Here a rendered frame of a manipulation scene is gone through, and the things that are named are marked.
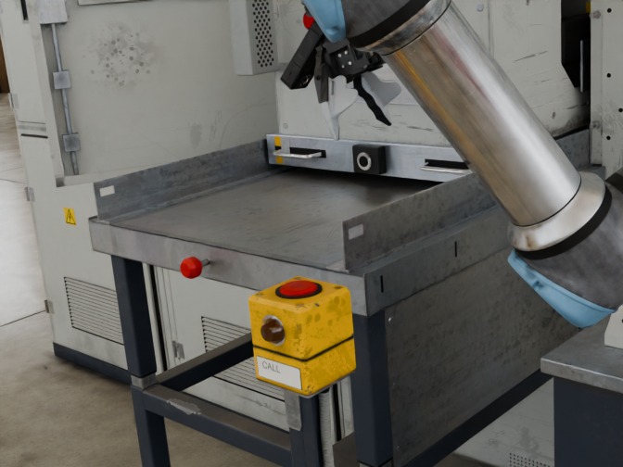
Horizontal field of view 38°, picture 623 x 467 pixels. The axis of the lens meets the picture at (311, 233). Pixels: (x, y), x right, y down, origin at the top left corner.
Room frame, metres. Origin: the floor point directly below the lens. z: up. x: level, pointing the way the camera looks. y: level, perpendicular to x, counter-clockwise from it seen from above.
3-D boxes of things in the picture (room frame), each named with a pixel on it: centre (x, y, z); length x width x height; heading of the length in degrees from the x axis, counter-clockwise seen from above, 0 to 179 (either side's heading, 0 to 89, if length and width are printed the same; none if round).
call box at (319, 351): (0.90, 0.02, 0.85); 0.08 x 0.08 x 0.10; 46
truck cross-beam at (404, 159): (1.61, -0.14, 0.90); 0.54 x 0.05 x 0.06; 46
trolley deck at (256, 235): (1.55, -0.08, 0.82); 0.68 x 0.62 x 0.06; 136
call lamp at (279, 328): (0.87, 0.05, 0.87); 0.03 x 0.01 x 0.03; 46
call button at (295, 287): (0.90, 0.02, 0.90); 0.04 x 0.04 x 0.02
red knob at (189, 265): (1.29, 0.18, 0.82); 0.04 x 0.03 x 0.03; 136
